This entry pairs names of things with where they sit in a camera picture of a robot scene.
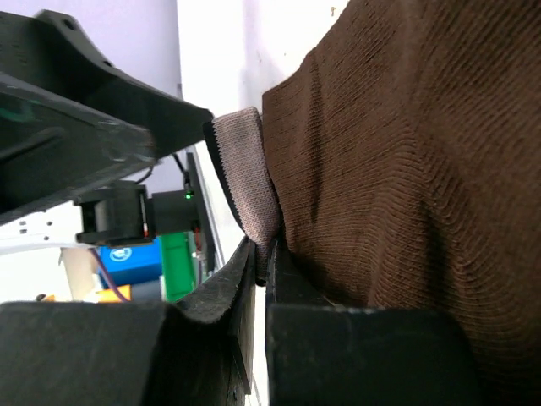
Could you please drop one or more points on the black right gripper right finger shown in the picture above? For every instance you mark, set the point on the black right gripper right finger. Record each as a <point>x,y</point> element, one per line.
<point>324,354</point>

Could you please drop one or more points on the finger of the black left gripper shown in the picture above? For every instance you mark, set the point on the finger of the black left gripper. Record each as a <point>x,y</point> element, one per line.
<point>71,122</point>

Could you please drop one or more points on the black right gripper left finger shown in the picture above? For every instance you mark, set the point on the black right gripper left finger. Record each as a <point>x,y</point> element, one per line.
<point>197,351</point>

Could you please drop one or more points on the dark brown striped-cuff sock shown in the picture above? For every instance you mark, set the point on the dark brown striped-cuff sock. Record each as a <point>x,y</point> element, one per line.
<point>401,162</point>

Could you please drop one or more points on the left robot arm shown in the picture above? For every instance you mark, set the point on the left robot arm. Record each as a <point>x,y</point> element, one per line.
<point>116,214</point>

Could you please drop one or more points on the aluminium table edge rail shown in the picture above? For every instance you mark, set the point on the aluminium table edge rail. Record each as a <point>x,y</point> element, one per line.
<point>198,161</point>

